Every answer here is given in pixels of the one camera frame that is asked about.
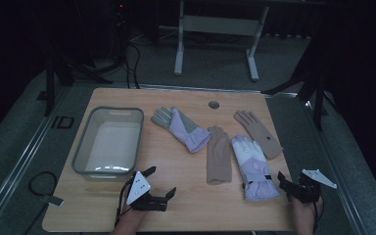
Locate black floor bracket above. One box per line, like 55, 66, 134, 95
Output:
51, 115, 75, 130

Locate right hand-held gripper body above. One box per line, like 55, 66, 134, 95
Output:
287, 168, 338, 205

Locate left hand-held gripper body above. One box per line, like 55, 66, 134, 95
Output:
125, 170, 168, 212

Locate person's right hand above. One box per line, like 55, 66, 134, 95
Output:
289, 195, 325, 229

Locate plain beige knit glove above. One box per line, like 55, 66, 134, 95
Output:
206, 124, 233, 186

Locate beige knit glove with button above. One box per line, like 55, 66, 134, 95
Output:
233, 110, 285, 161

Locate person's left hand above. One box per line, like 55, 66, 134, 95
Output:
118, 201, 149, 227

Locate purple grey ski glove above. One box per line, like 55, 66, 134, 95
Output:
150, 106, 212, 154

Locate black floor cable with tag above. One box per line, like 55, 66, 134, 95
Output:
27, 170, 65, 208

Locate black hanging cables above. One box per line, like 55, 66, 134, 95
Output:
122, 41, 142, 90

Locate left hand-held gripper cable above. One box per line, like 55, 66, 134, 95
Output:
113, 177, 135, 228

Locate white purple ski glove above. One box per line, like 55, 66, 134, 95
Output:
230, 134, 281, 203

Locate black tripod stand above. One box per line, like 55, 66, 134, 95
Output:
261, 72, 330, 132
36, 55, 115, 118

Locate grey plastic bin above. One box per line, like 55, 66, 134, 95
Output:
71, 106, 145, 182

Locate right hand-held gripper cable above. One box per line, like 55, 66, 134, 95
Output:
310, 195, 325, 233

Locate white desk frame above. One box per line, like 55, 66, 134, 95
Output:
173, 0, 270, 82

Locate hand-held gripper cable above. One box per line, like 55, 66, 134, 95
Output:
310, 195, 325, 233
113, 177, 135, 228

